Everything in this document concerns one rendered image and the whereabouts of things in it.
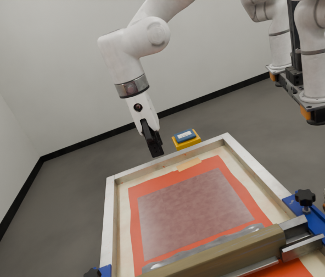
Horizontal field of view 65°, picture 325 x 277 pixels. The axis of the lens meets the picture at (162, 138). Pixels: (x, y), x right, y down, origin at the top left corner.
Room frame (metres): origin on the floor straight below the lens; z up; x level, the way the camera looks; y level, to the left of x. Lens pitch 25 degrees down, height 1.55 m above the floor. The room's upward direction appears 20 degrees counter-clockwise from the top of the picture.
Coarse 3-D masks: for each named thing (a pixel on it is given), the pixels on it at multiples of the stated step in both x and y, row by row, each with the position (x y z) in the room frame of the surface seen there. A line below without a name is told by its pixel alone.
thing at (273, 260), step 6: (270, 258) 0.38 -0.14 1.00; (276, 258) 0.37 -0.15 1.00; (252, 264) 0.38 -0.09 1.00; (258, 264) 0.37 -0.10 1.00; (264, 264) 0.37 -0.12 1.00; (270, 264) 0.37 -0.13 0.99; (240, 270) 0.37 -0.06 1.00; (246, 270) 0.37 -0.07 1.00; (252, 270) 0.37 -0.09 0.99; (258, 270) 0.37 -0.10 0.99; (222, 276) 0.38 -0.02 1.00; (228, 276) 0.37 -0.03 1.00; (234, 276) 0.37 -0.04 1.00; (240, 276) 0.37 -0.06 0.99
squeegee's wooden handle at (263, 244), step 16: (240, 240) 0.40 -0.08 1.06; (256, 240) 0.38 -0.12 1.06; (272, 240) 0.38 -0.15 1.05; (192, 256) 0.40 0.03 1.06; (208, 256) 0.39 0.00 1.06; (224, 256) 0.38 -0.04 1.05; (240, 256) 0.38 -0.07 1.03; (256, 256) 0.38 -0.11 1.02; (272, 256) 0.38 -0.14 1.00; (160, 272) 0.39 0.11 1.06; (176, 272) 0.38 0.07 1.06; (192, 272) 0.38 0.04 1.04; (208, 272) 0.38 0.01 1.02; (224, 272) 0.38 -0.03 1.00
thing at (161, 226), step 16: (160, 176) 0.91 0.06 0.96; (128, 192) 0.88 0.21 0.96; (144, 192) 0.84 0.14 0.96; (160, 192) 0.81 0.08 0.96; (176, 192) 0.77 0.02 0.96; (144, 208) 0.75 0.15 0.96; (160, 208) 0.72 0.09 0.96; (176, 208) 0.69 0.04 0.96; (144, 224) 0.67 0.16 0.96; (160, 224) 0.64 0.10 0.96; (176, 224) 0.62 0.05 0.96; (192, 224) 0.60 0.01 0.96; (144, 240) 0.60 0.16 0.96; (160, 240) 0.58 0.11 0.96; (176, 240) 0.56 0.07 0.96; (192, 240) 0.54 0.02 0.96; (144, 256) 0.54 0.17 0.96; (160, 256) 0.52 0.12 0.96
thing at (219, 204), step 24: (192, 168) 0.89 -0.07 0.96; (216, 168) 0.83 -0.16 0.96; (192, 192) 0.74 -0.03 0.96; (216, 192) 0.69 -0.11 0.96; (240, 192) 0.65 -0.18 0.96; (192, 216) 0.63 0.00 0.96; (216, 216) 0.59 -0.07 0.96; (240, 216) 0.56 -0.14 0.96; (264, 216) 0.53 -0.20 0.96; (288, 264) 0.38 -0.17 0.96
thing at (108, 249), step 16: (208, 144) 0.97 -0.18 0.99; (224, 144) 0.97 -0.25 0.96; (160, 160) 0.98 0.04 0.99; (176, 160) 0.97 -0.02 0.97; (240, 160) 0.80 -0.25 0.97; (256, 160) 0.74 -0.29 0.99; (112, 176) 0.99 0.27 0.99; (128, 176) 0.97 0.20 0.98; (256, 176) 0.67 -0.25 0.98; (272, 176) 0.63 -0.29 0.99; (112, 192) 0.87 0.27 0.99; (272, 192) 0.57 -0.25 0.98; (288, 192) 0.55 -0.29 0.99; (112, 208) 0.77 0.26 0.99; (288, 208) 0.50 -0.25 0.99; (112, 224) 0.69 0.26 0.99; (112, 240) 0.61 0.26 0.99; (112, 256) 0.55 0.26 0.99; (112, 272) 0.50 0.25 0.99
